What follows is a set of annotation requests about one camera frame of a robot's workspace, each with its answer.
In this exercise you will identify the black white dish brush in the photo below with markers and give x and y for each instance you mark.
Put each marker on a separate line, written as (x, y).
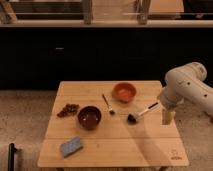
(133, 118)

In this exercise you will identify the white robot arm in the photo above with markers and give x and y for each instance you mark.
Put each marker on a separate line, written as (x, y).
(185, 82)

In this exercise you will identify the bunch of dark grapes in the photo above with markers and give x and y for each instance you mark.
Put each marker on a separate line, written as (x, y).
(68, 109)

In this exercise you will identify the orange bowl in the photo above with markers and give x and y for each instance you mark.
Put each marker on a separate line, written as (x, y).
(124, 92)

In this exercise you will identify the blue sponge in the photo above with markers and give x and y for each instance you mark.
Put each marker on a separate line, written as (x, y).
(71, 146)

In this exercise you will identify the small wooden handled brush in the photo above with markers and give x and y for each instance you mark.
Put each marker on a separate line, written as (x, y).
(110, 109)

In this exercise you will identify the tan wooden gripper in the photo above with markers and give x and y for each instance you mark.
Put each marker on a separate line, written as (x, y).
(167, 116)

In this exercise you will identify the black chair back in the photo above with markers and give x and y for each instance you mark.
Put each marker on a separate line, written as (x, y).
(11, 156)

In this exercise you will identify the wooden shelf frame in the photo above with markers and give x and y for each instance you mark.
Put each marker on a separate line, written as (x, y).
(107, 13)

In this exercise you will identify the wooden folding table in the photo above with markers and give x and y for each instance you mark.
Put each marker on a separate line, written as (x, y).
(114, 142)

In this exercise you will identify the purple bowl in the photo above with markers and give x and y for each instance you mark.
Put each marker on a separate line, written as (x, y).
(89, 117)

